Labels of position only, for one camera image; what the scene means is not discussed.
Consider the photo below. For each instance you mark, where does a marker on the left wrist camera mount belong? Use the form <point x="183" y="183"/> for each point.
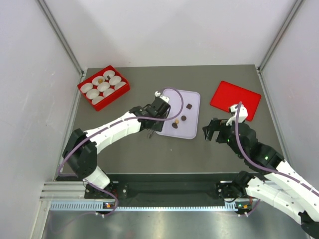
<point x="159" y="94"/>

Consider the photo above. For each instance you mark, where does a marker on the white paper cup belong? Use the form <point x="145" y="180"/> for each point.
<point x="115" y="80"/>
<point x="97" y="100"/>
<point x="103" y="86"/>
<point x="119" y="85"/>
<point x="92" y="93"/>
<point x="86" y="87"/>
<point x="110" y="73"/>
<point x="108" y="92"/>
<point x="95" y="80"/>

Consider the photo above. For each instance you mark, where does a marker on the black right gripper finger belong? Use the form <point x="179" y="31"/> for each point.
<point x="207" y="133"/>
<point x="214" y="125"/>

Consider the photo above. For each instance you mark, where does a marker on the aluminium frame rail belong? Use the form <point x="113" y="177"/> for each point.
<point x="59" y="34"/>

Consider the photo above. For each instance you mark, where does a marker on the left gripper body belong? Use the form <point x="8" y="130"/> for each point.
<point x="158" y="125"/>

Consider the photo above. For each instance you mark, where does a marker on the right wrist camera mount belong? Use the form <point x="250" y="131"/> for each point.
<point x="237" y="114"/>

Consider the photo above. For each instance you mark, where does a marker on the red chocolate box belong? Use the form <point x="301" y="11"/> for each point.
<point x="115" y="95"/>

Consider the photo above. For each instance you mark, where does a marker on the lavender plastic tray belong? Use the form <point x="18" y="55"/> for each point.
<point x="178" y="101"/>

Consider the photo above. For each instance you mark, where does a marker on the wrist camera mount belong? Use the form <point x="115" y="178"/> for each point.
<point x="237" y="114"/>
<point x="159" y="94"/>

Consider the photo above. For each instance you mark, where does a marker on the dark oval leaf chocolate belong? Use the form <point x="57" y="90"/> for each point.
<point x="175" y="125"/>

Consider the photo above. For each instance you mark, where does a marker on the grey slotted cable duct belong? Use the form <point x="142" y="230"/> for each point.
<point x="104" y="207"/>

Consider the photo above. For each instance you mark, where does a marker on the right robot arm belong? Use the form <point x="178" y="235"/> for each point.
<point x="281" y="186"/>

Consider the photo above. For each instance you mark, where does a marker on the metal serving tongs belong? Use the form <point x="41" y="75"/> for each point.
<point x="157" y="127"/>

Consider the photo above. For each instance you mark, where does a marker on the red box lid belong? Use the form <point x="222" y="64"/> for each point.
<point x="228" y="94"/>

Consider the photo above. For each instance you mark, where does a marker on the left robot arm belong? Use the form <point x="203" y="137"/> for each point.
<point x="83" y="147"/>

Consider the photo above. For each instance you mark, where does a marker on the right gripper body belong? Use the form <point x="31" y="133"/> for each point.
<point x="224" y="134"/>

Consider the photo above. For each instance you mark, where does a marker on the dark square leaf chocolate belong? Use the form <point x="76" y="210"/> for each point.
<point x="189" y="106"/>

